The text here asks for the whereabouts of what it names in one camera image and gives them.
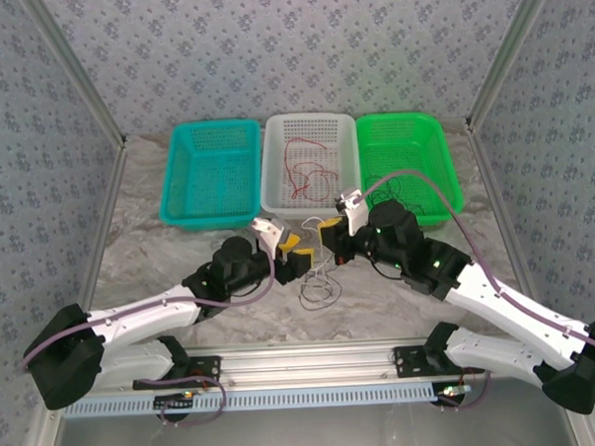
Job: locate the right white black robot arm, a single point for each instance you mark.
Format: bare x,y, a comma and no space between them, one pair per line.
503,298

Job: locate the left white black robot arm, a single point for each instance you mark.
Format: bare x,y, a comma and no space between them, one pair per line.
143,311

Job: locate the white plastic basket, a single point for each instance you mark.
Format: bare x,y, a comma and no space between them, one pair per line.
323,128

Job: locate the green plastic basket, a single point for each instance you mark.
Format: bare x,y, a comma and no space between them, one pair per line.
407,134

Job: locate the teal plastic basket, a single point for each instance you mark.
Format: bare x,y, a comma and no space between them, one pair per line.
205,153

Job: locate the small black controller board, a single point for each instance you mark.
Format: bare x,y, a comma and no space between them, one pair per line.
174,401
453,390

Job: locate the aluminium front frame rail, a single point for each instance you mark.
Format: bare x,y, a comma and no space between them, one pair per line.
303,361

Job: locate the aluminium table side rail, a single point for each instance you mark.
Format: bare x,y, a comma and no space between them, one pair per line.
497,199
103,216

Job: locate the aluminium frame corner post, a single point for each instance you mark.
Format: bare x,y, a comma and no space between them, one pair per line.
509,51
75,70

